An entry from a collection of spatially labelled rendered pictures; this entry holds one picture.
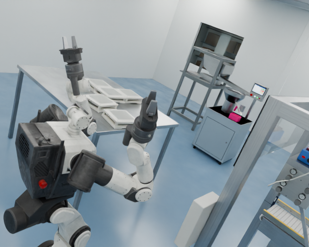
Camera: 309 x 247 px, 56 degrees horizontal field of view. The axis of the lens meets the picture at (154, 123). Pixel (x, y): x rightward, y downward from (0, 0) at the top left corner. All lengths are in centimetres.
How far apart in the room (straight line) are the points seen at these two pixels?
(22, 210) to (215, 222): 88
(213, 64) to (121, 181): 459
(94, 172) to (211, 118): 374
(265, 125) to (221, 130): 349
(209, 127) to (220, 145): 33
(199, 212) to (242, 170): 26
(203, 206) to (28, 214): 78
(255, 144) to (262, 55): 615
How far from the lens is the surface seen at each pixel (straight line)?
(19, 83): 353
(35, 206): 146
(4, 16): 567
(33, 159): 125
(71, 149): 126
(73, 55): 156
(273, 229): 212
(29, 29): 591
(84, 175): 118
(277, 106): 124
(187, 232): 143
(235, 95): 479
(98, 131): 235
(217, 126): 475
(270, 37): 738
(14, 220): 146
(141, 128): 107
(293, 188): 197
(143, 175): 127
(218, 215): 144
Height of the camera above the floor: 191
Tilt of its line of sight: 21 degrees down
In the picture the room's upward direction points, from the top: 20 degrees clockwise
